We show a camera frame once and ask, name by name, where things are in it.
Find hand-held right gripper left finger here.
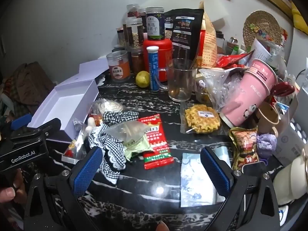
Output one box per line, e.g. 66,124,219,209
24,147,104,231

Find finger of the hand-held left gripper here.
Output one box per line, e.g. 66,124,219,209
11,118,62,147
10,114,33,131

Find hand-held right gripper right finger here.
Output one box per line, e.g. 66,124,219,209
200,147,281,231

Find black white gingham scrunchie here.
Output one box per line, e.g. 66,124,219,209
87,111,140,186

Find white cardboard box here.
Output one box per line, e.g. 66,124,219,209
28,61,109,143

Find green tea packet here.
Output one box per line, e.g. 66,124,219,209
101,120,154,163

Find red snack packet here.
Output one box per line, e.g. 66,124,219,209
137,114,174,170

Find clear bag of white pads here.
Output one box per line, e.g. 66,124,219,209
89,99,124,116

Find person's left hand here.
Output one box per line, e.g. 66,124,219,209
0,168,26,205

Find pale blue wipe packet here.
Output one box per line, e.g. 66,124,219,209
180,146,232,208

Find clear packet with red sweets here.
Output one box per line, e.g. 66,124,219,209
62,118,97,164

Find cartoon print snack packet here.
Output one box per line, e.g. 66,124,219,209
228,127,259,170

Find brown quilted jacket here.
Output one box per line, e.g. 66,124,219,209
4,61,55,112

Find waffle cookie in clear packet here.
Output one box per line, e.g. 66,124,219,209
180,102,222,136

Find purple wrapped candy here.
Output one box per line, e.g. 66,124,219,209
256,132,278,160

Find beige cup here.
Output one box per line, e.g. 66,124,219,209
254,100,281,138

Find white ceramic pot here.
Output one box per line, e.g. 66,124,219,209
273,153,308,205

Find crumpled clear plastic bag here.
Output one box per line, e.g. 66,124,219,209
196,67,244,111

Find pink paper cup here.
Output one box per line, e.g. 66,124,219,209
220,58,279,128

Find clear jar with orange label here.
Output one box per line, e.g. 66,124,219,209
106,50,132,83

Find glass mug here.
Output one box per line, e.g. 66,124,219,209
157,58,201,102

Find red spoon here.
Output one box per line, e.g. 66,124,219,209
271,81,295,97

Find yellow lemon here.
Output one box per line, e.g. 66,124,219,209
135,70,151,88

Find red foil packets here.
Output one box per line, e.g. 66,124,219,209
214,54,254,68

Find jar of brown powder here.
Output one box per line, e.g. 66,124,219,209
131,48,145,74

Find jar of nuts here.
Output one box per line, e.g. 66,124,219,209
116,27,127,47

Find blue tablet tube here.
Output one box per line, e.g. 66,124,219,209
146,46,161,91

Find brown paper bag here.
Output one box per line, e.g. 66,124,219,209
199,1,219,70

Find red canister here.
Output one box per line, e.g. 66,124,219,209
143,38,174,83

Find tall jar of grains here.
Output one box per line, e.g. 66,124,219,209
125,17,144,49

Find black coffee bag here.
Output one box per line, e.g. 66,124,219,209
165,8,205,63

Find jar of red dried fruit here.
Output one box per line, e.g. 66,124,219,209
126,4,140,19

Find woven straw hat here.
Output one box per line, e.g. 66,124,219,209
242,10,282,48

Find dark label jar white lid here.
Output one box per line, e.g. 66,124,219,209
145,6,166,41

